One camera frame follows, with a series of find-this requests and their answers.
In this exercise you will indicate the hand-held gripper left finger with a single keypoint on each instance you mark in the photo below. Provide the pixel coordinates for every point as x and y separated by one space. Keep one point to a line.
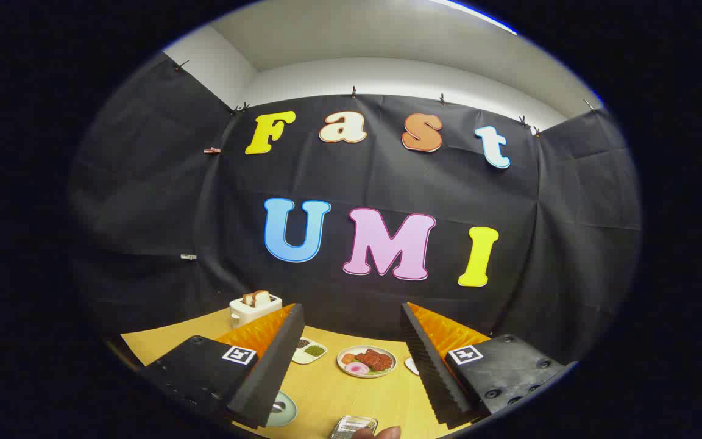
278 360

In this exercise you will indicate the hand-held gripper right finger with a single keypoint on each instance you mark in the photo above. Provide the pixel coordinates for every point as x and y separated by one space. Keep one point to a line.
427 366

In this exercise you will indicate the white coaster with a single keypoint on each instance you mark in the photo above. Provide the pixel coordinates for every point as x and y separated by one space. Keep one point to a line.
412 366

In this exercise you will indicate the white divided bean dish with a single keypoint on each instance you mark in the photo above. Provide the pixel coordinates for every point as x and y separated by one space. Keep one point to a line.
309 352

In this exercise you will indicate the red meat pieces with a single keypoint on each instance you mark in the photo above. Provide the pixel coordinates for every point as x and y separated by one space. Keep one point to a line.
376 360

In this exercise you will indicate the white toaster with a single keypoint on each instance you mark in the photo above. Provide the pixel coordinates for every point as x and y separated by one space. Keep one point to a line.
247 314

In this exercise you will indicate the pale green plate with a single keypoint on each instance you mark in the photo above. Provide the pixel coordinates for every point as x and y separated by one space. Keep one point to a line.
289 416

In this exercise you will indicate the white plate with food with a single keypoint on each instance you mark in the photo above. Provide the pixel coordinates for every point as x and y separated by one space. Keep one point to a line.
366 373

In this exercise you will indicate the toast bread slice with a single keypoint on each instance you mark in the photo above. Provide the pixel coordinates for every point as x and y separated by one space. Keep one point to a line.
248 299
262 298

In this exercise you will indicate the pink ham slice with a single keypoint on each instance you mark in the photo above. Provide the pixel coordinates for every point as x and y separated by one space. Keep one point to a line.
357 368

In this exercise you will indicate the orange carrot slice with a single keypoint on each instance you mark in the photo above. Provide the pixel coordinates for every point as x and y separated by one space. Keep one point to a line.
348 358

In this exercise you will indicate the perforated metal tray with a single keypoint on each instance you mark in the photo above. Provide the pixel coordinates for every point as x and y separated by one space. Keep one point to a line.
354 425

